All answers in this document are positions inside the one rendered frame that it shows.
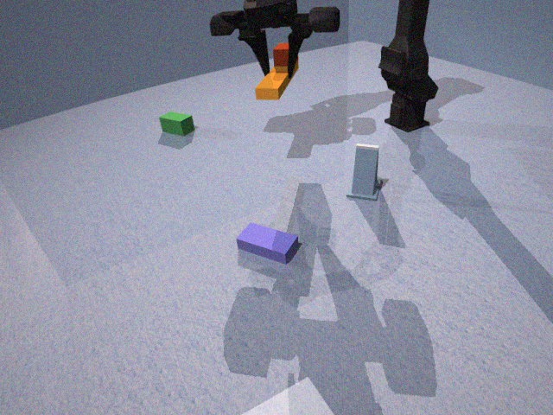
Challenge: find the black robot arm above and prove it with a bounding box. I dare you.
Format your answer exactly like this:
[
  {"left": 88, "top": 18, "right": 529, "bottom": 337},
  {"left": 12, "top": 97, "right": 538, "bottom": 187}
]
[{"left": 243, "top": 0, "right": 439, "bottom": 132}]

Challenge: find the orange bar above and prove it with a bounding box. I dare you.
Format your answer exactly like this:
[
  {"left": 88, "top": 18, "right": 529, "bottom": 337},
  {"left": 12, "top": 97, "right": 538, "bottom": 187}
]
[{"left": 255, "top": 43, "right": 298, "bottom": 100}]

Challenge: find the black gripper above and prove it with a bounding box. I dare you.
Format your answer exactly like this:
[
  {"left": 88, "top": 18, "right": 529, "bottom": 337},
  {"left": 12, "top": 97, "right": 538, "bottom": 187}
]
[{"left": 210, "top": 6, "right": 340, "bottom": 79}]

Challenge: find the green block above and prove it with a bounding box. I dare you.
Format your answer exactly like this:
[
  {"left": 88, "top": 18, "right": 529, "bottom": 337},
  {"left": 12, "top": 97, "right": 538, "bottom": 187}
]
[{"left": 159, "top": 112, "right": 195, "bottom": 136}]

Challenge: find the purple rectangular block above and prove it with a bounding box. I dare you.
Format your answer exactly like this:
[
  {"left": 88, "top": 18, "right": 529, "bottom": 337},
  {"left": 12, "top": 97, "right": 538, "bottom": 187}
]
[{"left": 236, "top": 223, "right": 298, "bottom": 265}]

